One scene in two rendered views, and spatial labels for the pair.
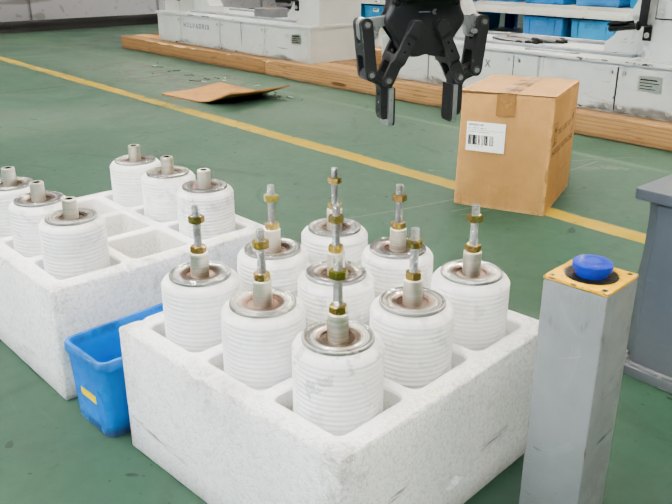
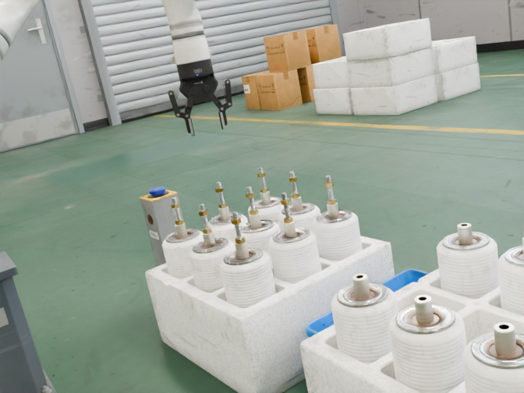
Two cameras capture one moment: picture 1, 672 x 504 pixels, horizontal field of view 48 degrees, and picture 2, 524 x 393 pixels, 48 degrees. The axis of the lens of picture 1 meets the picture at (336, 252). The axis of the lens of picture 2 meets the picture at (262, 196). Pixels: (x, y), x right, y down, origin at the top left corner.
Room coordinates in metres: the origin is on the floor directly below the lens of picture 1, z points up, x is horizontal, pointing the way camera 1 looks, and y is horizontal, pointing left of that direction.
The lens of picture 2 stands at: (2.02, 0.27, 0.64)
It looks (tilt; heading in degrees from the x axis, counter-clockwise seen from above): 15 degrees down; 192
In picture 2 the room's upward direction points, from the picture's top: 11 degrees counter-clockwise
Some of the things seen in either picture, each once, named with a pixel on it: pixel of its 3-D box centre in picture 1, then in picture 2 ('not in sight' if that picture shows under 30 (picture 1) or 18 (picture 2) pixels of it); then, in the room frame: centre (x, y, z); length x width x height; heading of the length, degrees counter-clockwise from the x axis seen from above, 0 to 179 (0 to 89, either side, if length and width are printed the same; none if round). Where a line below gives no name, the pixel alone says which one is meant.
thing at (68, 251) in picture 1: (79, 273); (470, 291); (1.07, 0.40, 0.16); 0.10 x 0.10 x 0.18
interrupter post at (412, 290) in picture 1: (412, 291); (224, 214); (0.77, -0.09, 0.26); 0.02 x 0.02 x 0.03
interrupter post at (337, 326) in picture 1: (338, 326); (265, 198); (0.69, 0.00, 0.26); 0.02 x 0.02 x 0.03
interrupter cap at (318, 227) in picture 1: (334, 227); (243, 256); (1.02, 0.00, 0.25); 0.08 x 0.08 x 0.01
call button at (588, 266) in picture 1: (592, 269); (157, 192); (0.71, -0.26, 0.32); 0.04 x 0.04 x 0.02
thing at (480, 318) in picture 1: (466, 338); (191, 274); (0.86, -0.17, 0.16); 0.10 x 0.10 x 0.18
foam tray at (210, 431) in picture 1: (336, 386); (270, 295); (0.85, 0.00, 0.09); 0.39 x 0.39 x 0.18; 46
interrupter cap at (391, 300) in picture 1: (412, 302); (225, 219); (0.77, -0.09, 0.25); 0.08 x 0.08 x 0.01
